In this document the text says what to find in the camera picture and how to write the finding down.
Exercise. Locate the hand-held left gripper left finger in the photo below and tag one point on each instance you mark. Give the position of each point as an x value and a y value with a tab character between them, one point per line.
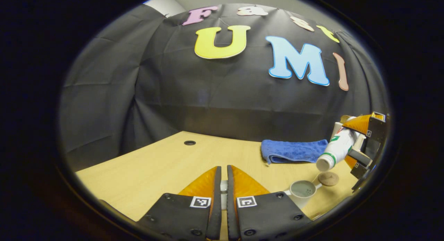
217	203

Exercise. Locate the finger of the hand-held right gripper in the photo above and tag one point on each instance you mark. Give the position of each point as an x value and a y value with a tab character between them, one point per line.
360	123
359	157

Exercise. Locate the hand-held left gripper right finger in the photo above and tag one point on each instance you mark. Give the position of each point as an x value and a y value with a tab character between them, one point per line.
231	203

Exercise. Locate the white plastic water bottle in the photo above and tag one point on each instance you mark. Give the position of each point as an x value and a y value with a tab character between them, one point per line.
338	149

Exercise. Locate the round brown coaster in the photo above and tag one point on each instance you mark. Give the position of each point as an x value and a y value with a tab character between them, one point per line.
328	179

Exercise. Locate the blue folded towel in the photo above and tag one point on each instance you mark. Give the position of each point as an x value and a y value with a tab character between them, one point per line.
295	151

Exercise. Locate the black backdrop cloth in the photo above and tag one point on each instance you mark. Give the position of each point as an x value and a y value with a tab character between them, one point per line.
208	95

